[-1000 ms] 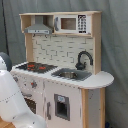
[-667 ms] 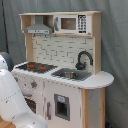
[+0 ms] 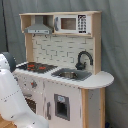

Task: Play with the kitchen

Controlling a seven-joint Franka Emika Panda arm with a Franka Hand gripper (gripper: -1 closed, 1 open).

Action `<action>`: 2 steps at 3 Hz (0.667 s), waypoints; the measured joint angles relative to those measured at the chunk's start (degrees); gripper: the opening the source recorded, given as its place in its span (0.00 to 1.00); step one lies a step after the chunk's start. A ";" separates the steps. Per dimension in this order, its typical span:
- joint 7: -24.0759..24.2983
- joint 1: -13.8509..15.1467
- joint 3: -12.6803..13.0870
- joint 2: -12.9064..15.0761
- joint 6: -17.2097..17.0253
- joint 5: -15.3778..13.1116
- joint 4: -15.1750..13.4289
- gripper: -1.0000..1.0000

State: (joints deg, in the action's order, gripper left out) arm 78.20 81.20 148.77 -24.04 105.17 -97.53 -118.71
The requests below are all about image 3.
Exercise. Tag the black toy faucet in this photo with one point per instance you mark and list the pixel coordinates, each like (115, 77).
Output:
(81, 64)

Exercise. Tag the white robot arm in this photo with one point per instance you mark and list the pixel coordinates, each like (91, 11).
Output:
(13, 106)

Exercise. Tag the grey toy sink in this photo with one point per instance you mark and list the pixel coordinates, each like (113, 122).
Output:
(72, 74)

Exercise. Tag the wooden toy kitchen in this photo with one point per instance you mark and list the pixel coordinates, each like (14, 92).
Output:
(87, 97)

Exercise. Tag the grey range hood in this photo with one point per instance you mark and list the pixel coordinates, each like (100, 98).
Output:
(38, 27)

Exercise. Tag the black toy stovetop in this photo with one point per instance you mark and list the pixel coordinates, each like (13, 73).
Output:
(36, 67)

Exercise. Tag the toy microwave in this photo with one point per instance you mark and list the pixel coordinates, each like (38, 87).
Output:
(74, 24)

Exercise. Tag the toy oven door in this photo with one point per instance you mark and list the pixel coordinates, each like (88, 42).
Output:
(31, 103)

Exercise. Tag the left stove knob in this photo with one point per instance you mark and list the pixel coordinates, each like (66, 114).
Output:
(33, 84)

